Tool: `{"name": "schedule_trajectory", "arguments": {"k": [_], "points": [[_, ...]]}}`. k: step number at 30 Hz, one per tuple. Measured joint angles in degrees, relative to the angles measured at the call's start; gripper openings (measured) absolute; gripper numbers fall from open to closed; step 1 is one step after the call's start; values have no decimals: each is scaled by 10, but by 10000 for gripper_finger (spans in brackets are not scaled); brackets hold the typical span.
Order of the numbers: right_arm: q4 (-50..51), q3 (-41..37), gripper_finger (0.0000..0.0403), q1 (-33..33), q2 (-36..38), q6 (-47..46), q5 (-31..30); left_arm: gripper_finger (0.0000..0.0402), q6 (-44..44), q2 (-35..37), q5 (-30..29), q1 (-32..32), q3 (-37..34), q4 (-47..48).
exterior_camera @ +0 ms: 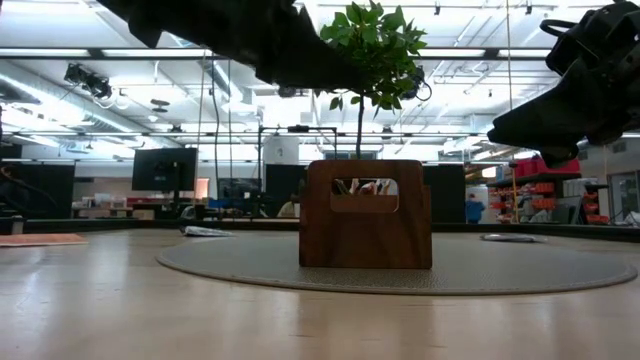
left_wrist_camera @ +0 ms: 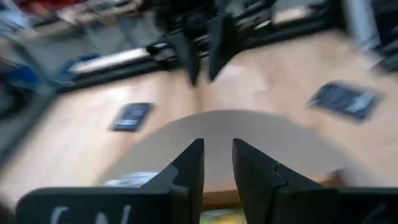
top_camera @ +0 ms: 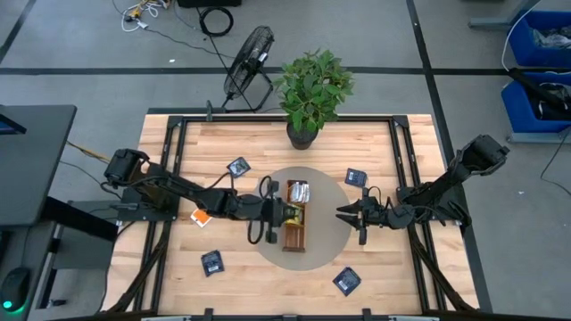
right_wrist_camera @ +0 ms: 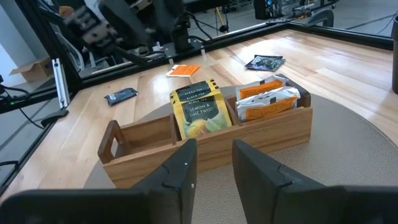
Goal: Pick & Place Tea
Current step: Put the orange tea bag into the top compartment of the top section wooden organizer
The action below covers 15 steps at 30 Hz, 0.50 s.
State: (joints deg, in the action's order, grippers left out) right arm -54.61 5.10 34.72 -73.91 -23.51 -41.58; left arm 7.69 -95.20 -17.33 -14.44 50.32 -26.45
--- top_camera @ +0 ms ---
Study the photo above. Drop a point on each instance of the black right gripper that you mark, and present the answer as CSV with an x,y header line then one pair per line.
x,y
374,215

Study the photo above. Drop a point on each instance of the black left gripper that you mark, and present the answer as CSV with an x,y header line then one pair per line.
x,y
261,210

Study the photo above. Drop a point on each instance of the yellow tea packet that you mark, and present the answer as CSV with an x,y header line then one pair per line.
x,y
300,215

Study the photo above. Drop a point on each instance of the orange white tea packet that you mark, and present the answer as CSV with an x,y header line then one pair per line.
x,y
201,218
297,192
303,192
292,192
308,192

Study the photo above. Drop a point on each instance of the dark wooden tea box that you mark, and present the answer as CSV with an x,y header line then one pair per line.
x,y
294,241

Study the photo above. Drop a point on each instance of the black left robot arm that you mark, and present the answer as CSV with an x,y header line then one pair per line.
x,y
187,191

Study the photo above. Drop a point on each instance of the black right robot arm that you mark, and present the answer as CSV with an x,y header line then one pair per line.
x,y
446,187

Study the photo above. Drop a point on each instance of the round grey table mat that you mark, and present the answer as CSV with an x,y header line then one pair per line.
x,y
325,241

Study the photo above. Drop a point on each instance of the black edge clamp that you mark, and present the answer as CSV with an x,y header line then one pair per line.
x,y
367,314
208,314

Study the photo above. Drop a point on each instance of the green plant in black pot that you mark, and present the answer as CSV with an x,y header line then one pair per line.
x,y
312,89

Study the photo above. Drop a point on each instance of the black floor fan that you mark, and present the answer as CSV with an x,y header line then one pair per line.
x,y
250,60

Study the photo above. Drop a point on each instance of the blue storage bin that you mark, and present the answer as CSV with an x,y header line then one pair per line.
x,y
519,44
517,111

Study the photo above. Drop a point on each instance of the black tripod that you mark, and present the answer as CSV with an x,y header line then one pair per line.
x,y
535,89

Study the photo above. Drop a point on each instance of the black box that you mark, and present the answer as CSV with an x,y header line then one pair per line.
x,y
209,3

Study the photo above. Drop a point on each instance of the black desk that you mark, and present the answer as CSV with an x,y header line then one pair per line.
x,y
35,169

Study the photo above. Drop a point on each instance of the black computer mouse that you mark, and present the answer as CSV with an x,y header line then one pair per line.
x,y
15,285

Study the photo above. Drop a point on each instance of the dark screen device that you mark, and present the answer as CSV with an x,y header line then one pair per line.
x,y
9,127

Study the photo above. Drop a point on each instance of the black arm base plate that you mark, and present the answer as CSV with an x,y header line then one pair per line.
x,y
151,216
408,215

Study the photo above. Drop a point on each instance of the grey metal bracket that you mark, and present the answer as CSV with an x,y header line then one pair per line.
x,y
412,318
167,318

